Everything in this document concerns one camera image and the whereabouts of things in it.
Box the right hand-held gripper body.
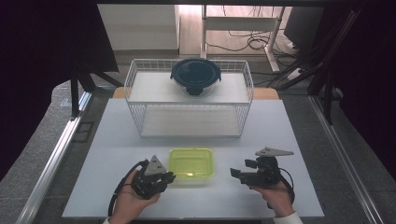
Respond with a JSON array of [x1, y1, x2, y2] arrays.
[[241, 146, 295, 189]]

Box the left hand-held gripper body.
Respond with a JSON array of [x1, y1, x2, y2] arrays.
[[130, 155, 171, 201]]

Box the green plastic food container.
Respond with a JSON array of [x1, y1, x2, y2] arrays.
[[167, 147, 216, 188]]

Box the white wire rack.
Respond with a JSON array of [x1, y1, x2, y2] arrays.
[[123, 58, 255, 139]]

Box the round dark blue lidded container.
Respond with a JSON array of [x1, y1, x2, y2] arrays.
[[169, 57, 223, 97]]

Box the person's right hand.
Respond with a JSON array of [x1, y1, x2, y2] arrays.
[[248, 179, 296, 218]]

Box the person's left hand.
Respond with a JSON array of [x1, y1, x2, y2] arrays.
[[108, 170, 162, 224]]

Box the wooden board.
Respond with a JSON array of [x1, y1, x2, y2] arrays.
[[112, 86, 280, 101]]

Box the black metal stand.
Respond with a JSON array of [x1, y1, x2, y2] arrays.
[[266, 8, 363, 126], [69, 62, 124, 121]]

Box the white power strip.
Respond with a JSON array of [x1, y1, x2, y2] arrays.
[[285, 66, 304, 82]]

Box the white cabinet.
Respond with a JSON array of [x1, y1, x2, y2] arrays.
[[97, 4, 181, 51]]

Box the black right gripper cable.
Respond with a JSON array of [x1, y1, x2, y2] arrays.
[[266, 167, 296, 210]]

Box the aluminium rail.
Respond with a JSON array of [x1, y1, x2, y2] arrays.
[[15, 91, 93, 224], [308, 95, 385, 224]]

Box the black floor cables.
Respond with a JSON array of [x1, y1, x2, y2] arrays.
[[205, 5, 301, 59]]

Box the white desk frame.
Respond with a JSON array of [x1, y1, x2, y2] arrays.
[[200, 4, 287, 74]]

